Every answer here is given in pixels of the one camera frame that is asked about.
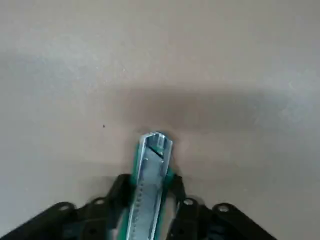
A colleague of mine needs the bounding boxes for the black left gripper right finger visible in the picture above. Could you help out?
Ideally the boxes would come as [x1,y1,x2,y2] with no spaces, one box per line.
[162,174,278,240]

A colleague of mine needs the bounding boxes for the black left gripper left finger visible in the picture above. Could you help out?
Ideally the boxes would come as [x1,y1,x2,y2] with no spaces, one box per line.
[0,173,137,240]

